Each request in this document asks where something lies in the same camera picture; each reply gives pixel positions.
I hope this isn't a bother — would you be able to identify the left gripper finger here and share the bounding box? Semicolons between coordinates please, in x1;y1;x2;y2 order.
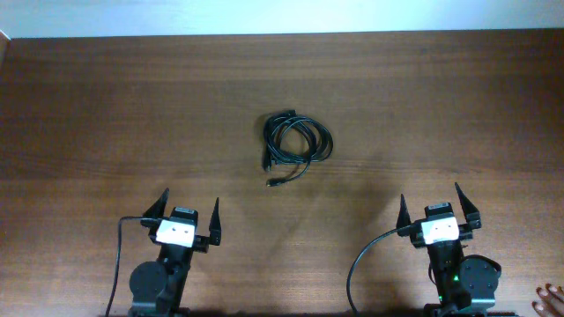
209;198;221;246
143;188;169;218

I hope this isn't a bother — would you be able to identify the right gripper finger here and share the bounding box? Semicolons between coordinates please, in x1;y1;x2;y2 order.
396;194;412;236
455;182;481;227

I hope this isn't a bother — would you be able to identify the black cable gold plug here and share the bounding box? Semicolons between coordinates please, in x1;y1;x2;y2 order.
265;131;315;188

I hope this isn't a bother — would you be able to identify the thick black cable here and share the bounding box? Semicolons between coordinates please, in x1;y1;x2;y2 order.
262;109;318;173

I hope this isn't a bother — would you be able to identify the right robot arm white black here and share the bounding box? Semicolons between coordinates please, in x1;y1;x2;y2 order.
396;185;501;317

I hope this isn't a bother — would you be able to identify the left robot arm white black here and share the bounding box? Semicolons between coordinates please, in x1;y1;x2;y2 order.
128;189;221;317

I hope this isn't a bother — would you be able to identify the person's hand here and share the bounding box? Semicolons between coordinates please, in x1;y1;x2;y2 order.
531;284;564;317

